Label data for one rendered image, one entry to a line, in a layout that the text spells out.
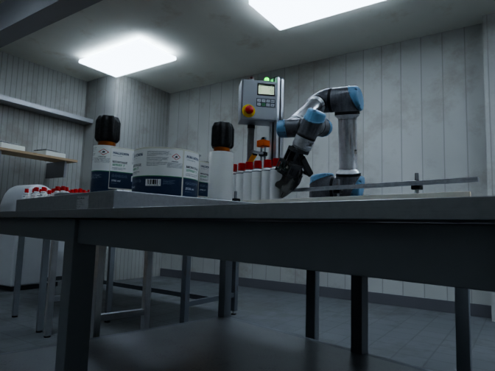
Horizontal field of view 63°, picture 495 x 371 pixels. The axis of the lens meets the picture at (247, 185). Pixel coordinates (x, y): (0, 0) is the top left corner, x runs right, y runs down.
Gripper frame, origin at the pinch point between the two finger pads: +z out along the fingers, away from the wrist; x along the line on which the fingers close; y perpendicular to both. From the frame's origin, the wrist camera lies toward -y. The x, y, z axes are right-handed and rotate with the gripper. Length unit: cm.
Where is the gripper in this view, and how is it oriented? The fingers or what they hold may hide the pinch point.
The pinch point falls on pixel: (283, 194)
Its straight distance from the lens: 162.5
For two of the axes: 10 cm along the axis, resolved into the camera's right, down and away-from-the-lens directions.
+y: -7.1, -1.0, -6.9
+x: 5.9, 4.4, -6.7
